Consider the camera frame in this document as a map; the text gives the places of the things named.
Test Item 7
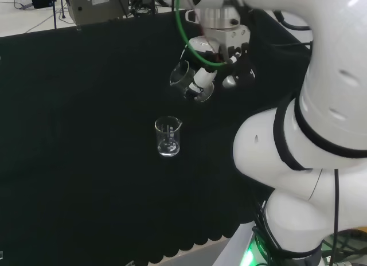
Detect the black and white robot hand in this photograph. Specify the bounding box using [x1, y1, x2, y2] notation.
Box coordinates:
[182, 24, 257, 103]

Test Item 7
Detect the small clear glass beaker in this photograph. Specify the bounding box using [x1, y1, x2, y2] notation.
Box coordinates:
[169, 60, 215, 103]

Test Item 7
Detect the clear glass beaker with residue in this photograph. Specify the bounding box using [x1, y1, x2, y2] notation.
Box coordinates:
[154, 115, 184, 158]

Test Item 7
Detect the grey metal equipment case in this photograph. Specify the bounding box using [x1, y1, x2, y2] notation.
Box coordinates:
[67, 0, 131, 21]

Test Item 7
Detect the black bench cloth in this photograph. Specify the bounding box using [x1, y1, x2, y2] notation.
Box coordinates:
[0, 7, 313, 264]

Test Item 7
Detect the dark tripod leg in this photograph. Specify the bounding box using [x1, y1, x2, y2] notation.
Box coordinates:
[50, 0, 67, 29]

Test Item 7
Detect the green cable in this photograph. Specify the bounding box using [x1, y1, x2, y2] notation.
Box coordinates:
[174, 0, 231, 68]

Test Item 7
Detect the black cable bundle behind arm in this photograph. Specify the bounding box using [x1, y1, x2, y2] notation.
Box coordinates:
[269, 9, 313, 49]

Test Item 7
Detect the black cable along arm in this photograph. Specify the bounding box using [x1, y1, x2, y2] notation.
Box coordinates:
[332, 168, 341, 249]

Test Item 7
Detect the grey base plate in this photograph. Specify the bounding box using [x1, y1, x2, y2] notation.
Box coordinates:
[213, 221, 259, 266]

